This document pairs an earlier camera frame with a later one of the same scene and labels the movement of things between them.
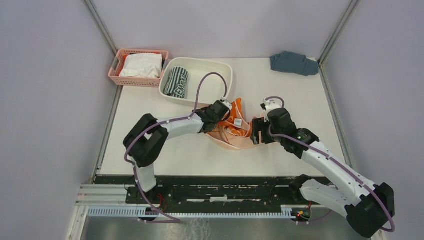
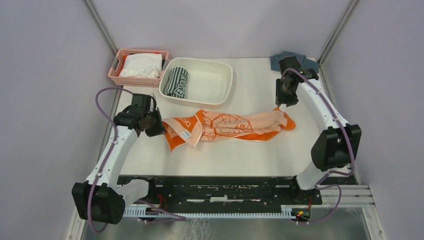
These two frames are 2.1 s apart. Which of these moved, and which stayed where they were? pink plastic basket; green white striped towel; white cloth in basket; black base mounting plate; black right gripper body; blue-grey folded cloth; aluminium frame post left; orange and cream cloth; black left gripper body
Moved: black right gripper body; black left gripper body; orange and cream cloth
Stayed: aluminium frame post left; green white striped towel; black base mounting plate; white cloth in basket; pink plastic basket; blue-grey folded cloth
